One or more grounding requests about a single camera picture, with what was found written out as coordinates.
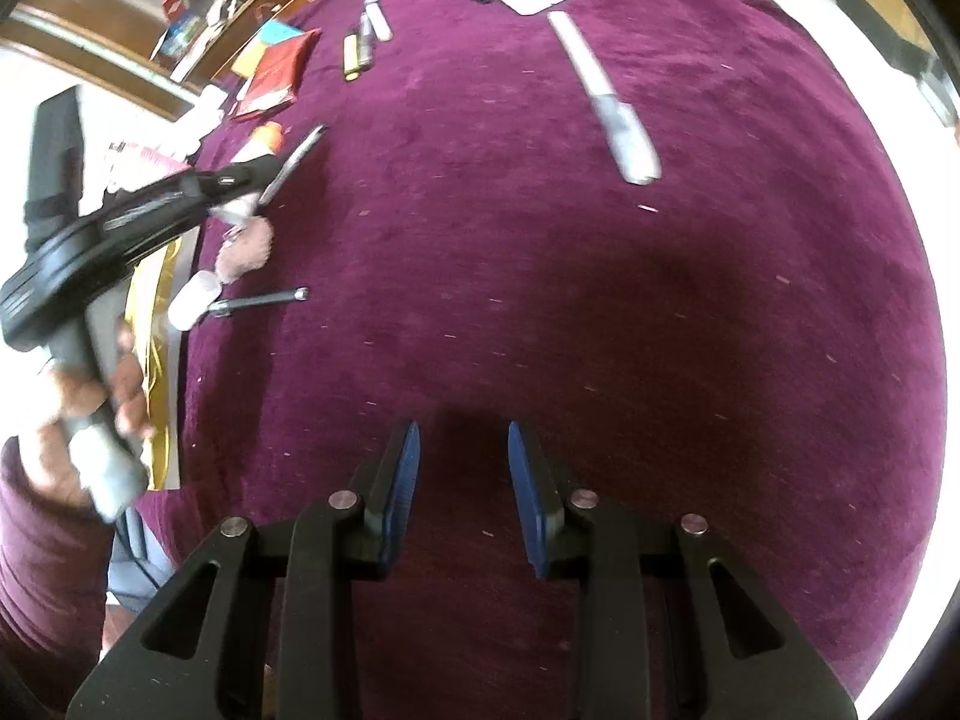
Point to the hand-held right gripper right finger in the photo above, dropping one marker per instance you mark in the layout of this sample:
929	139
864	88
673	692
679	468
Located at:
529	495

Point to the pink fluffy puff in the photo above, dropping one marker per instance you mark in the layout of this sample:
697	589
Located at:
246	249

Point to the person's left forearm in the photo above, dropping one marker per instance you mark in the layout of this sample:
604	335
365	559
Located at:
45	577

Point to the white bottle with orange cap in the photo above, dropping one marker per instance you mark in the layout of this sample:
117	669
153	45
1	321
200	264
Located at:
262	144

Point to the person's left hand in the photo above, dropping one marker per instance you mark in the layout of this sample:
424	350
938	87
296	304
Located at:
131	390

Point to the blue and orange packet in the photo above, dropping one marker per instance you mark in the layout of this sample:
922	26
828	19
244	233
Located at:
266	45

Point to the white roll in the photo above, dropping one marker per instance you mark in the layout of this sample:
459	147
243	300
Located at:
193	301

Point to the red packet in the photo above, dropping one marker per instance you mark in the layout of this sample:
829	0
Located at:
274	75

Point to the purple tablecloth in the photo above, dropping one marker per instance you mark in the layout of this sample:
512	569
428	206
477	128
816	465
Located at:
600	315

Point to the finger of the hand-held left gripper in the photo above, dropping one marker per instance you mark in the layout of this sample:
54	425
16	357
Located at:
187	191

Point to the grey metal bar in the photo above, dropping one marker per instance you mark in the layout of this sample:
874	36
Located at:
296	161

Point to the dark metal rod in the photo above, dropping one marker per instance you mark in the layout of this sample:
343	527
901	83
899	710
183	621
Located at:
259	302

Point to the small white tube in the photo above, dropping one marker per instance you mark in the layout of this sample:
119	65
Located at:
379	19

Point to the long white sheathed knife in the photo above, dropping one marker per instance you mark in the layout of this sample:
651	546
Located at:
611	112

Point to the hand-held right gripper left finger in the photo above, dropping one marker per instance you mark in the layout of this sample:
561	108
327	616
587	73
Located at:
401	487

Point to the small grey tube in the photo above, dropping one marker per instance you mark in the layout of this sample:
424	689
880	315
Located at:
365	41

